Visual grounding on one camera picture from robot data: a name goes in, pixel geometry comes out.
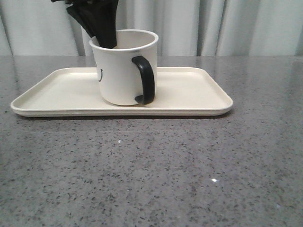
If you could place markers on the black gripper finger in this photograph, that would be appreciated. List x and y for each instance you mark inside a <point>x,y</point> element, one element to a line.
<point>99,17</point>
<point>79,20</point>

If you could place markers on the white smiley mug black handle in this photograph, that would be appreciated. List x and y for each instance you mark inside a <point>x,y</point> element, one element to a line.
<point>127,74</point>

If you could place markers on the pale grey-green curtain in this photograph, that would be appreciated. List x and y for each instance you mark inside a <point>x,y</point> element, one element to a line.
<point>184,27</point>

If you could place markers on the cream rectangular plastic tray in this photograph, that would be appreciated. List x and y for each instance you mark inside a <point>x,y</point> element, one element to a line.
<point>181,91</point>

